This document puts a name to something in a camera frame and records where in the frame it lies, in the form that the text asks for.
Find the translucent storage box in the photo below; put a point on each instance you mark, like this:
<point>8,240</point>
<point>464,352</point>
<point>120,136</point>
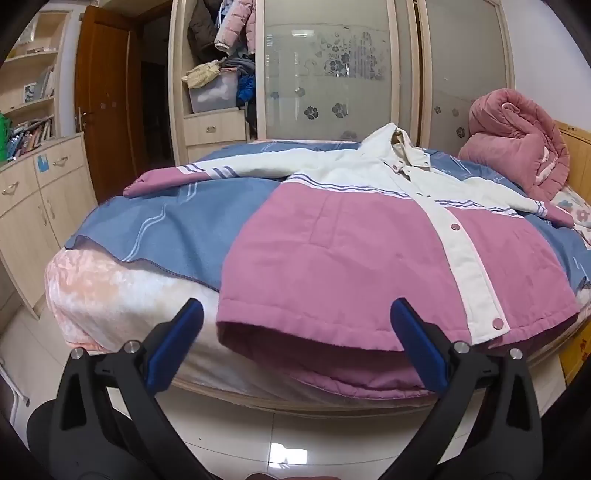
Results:
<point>212,94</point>

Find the beige bookshelf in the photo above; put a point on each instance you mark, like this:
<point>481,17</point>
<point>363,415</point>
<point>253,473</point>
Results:
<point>41,57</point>

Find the beige cabinet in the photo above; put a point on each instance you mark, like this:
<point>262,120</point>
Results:
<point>27,221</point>

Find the pink puffer jacket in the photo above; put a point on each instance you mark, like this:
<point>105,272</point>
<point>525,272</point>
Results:
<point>235,27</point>

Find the green bag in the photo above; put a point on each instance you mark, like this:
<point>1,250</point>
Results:
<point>3,138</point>

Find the beige wardrobe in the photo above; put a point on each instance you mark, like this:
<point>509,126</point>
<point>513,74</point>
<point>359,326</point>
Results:
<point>178,92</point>

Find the floral blanket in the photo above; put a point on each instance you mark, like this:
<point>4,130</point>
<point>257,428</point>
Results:
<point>577,207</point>

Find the beige knit cloth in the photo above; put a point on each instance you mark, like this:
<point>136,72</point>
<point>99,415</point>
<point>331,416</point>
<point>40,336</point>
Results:
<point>203,74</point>

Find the blue striped bed sheet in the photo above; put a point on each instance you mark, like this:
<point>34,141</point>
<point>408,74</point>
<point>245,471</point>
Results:
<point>175,230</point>

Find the beige wardrobe drawer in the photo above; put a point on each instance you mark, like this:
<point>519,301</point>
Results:
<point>212,129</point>
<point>207,150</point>

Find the grey folded clothes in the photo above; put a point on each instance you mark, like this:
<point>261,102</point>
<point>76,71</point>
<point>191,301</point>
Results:
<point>238,64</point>

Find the wooden headboard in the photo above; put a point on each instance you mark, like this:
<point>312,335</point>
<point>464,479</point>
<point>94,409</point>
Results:
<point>577,147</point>

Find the blue cloth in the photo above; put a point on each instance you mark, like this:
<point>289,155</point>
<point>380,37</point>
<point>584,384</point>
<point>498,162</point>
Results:
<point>244,90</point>

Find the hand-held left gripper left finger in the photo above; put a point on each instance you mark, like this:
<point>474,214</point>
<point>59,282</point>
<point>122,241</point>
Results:
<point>175,337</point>

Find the brown wooden door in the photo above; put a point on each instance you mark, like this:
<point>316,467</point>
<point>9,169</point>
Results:
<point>106,115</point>

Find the dark brown jacket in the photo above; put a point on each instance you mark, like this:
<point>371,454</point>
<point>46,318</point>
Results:
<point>201,27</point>

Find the pink and white jacket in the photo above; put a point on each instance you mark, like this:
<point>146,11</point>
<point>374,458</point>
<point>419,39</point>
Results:
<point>346,258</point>

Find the blue sticker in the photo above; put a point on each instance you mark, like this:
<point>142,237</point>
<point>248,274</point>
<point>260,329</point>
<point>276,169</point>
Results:
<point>43,163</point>

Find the yellow cardboard box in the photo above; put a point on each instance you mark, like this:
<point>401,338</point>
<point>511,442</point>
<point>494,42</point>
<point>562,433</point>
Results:
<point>577,350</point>

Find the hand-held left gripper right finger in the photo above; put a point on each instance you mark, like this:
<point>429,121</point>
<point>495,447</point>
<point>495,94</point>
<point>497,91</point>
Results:
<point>415,346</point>

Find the frosted floral sliding door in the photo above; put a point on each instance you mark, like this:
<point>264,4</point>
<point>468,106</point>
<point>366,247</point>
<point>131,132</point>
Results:
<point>461,69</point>
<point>323,92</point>

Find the rolled pink quilt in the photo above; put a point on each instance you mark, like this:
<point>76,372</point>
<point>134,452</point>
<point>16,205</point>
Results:
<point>508,138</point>

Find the peach fleece blanket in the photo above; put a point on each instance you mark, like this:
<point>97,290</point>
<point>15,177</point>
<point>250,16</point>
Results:
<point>115,295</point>

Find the row of books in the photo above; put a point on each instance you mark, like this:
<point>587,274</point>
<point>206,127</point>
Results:
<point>27,136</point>

